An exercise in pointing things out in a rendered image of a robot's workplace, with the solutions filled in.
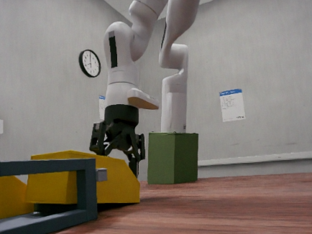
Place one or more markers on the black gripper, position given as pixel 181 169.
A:
pixel 119 121

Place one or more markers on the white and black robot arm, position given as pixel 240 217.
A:
pixel 123 47

